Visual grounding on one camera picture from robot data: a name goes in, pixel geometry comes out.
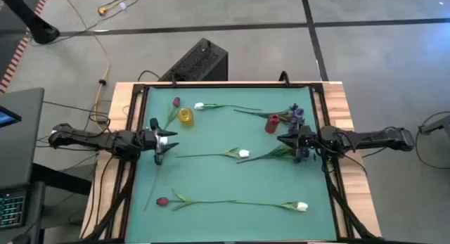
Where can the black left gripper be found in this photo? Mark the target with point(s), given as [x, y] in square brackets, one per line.
[149, 140]

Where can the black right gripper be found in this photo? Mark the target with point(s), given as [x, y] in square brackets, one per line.
[307, 140]

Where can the blue tulip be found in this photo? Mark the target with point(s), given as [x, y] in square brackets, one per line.
[164, 141]

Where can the purple artificial flower bunch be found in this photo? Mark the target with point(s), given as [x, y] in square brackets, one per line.
[298, 112]
[277, 152]

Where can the red glass vase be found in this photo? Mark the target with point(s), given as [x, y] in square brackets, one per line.
[271, 124]

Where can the red artificial tulip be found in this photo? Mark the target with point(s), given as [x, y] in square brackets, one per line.
[176, 102]

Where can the white tulip bottom stem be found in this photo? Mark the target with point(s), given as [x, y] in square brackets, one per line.
[162, 202]

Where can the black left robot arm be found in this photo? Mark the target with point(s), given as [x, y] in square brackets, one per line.
[88, 140]

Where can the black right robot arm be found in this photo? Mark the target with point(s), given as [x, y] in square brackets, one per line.
[369, 140]

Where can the yellow glass vase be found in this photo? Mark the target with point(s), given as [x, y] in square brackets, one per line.
[186, 117]

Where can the green table mat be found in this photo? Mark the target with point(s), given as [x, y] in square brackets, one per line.
[228, 180]

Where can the black computer tower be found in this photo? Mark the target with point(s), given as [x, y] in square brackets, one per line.
[200, 61]

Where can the small lit screen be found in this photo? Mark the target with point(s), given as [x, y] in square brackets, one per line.
[7, 118]

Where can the backlit keyboard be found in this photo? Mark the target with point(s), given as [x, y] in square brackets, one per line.
[12, 210]

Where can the dark floor mat striped edge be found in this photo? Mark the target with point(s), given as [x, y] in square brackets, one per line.
[21, 50]

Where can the black stand pole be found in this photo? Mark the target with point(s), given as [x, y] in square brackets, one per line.
[38, 26]

